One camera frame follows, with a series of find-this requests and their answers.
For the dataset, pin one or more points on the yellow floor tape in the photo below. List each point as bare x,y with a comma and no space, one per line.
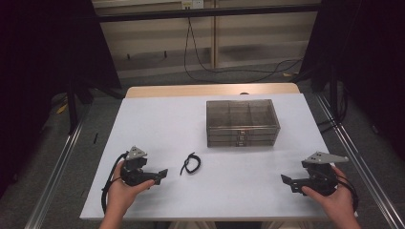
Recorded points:
62,108

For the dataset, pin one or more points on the person's right hand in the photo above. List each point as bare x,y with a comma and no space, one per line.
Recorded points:
337,203

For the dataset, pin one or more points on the black metal stand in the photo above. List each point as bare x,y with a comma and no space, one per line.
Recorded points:
72,108
332,92

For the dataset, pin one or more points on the black curtain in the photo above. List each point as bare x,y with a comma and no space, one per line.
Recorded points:
38,63
366,47

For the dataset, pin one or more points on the white table sheet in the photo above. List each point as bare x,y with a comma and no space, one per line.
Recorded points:
159,127

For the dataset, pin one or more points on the smoky transparent drawer cabinet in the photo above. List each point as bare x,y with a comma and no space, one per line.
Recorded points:
242,105

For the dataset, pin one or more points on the small black floor stick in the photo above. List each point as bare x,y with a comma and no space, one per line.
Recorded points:
95,138

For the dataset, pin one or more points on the person's left hand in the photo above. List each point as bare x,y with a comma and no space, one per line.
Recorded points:
122,195

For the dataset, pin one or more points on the metal floor rail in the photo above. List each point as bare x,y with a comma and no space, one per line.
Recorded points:
366,171
57,178

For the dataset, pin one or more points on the wooden table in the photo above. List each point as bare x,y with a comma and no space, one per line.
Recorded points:
191,90

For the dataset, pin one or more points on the white wall socket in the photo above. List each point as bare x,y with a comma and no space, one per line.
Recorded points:
192,4

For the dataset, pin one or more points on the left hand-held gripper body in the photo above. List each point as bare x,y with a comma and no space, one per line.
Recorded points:
135,173

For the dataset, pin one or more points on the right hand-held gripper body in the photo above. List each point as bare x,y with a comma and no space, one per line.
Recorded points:
320,181

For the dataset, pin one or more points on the black horizontal bar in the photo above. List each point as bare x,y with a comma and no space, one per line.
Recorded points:
207,12

